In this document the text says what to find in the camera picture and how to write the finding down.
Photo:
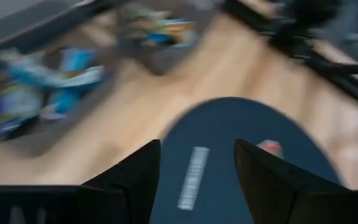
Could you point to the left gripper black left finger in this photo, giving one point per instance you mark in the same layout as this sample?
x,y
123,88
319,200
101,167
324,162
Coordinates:
x,y
129,193

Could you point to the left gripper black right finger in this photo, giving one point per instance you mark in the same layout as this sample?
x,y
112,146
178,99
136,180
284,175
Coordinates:
x,y
272,193

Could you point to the blue wrapper granola bar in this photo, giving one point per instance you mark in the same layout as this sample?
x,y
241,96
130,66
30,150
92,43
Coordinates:
x,y
61,104
57,77
78,59
17,109

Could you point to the blue yellow Chewy granola bar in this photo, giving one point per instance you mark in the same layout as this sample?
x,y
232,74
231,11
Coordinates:
x,y
172,32

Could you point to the green red Chewy granola bar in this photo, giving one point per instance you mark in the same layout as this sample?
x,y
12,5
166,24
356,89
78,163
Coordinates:
x,y
148,13
270,147

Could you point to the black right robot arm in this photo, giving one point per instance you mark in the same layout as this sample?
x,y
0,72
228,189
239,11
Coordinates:
x,y
309,12

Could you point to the white barcode label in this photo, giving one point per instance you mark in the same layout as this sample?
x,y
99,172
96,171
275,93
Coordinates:
x,y
194,177

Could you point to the grey translucent plastic bin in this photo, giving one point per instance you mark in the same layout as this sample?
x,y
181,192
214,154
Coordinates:
x,y
73,130
154,59

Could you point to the dark blue woven round placemat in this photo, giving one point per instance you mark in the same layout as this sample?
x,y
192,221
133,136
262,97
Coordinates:
x,y
222,124

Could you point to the black table frame rail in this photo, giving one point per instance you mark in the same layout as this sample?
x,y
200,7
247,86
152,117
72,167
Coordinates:
x,y
48,26
346,81

